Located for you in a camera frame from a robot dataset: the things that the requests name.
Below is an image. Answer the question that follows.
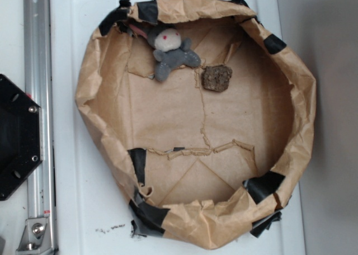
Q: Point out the brown paper bag tray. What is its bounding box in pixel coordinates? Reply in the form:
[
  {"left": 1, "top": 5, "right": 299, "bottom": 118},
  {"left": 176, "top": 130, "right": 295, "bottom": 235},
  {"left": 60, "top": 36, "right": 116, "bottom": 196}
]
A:
[{"left": 76, "top": 0, "right": 316, "bottom": 249}]

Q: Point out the brown rough stone block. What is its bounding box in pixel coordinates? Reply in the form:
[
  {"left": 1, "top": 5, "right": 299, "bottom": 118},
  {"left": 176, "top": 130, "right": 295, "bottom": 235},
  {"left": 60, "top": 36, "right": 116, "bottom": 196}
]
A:
[{"left": 201, "top": 65, "right": 233, "bottom": 92}]

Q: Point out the gray plush bunny toy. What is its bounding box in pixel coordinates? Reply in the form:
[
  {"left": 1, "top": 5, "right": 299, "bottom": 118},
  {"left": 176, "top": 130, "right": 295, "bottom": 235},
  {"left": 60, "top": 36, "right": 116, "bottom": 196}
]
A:
[{"left": 129, "top": 23, "right": 201, "bottom": 82}]

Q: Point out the white plastic tray board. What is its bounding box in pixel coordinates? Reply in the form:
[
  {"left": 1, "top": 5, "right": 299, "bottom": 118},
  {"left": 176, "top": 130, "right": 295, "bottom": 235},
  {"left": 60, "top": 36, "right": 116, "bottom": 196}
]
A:
[{"left": 49, "top": 0, "right": 307, "bottom": 255}]

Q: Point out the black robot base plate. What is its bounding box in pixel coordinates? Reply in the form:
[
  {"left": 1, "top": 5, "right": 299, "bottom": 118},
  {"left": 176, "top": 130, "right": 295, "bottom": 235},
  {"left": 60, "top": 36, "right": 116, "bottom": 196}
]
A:
[{"left": 1, "top": 74, "right": 42, "bottom": 201}]

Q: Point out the aluminium extrusion rail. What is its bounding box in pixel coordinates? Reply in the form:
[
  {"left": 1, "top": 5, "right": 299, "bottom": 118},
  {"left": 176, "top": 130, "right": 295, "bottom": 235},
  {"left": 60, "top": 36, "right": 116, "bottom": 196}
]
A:
[{"left": 23, "top": 0, "right": 58, "bottom": 254}]

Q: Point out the metal corner bracket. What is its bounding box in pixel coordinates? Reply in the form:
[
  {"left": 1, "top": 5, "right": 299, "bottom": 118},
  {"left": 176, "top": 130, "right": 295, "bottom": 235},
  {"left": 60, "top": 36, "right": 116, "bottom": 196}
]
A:
[{"left": 16, "top": 217, "right": 53, "bottom": 254}]

